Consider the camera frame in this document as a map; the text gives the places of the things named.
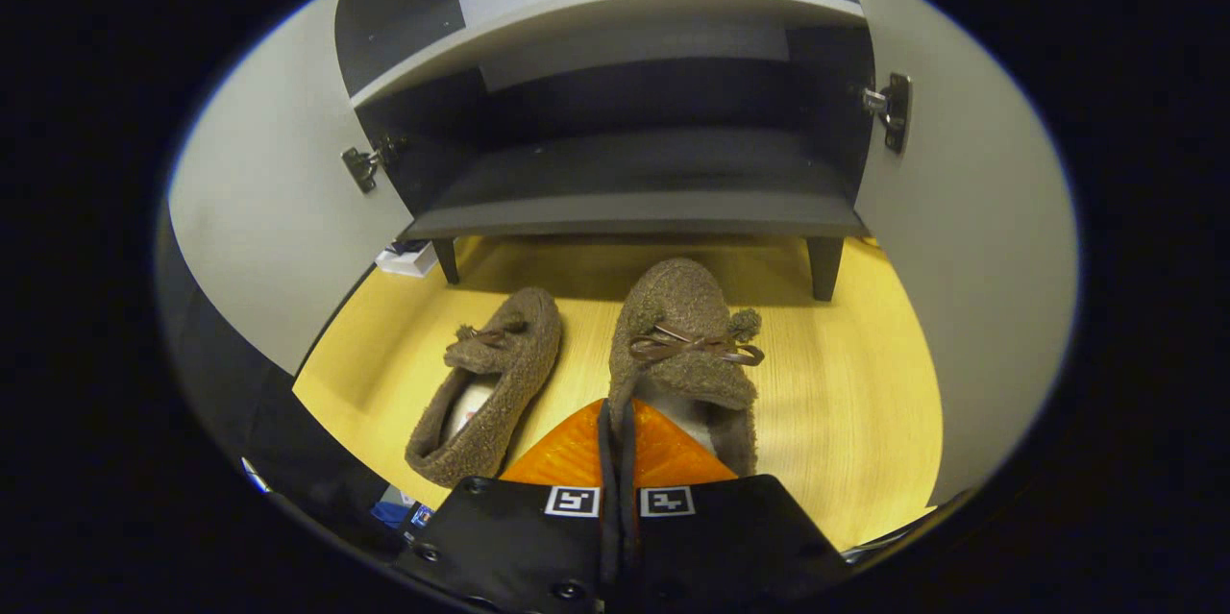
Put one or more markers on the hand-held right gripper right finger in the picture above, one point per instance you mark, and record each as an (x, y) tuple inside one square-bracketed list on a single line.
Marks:
[(721, 547)]

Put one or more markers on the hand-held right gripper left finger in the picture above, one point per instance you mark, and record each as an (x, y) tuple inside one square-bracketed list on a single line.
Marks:
[(509, 547)]

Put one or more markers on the brown fuzzy shoe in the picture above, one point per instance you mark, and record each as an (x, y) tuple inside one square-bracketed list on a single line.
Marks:
[(677, 306), (509, 345)]

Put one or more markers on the grey white shoe cabinet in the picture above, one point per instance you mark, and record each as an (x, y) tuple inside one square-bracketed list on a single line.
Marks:
[(625, 182)]

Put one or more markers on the white cabinet door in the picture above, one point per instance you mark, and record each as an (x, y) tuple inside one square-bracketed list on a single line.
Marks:
[(971, 258), (279, 191)]

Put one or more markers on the small blue object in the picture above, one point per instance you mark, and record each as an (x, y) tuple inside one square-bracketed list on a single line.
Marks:
[(396, 508)]

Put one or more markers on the white book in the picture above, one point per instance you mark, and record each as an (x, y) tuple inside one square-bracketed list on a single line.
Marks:
[(408, 263)]

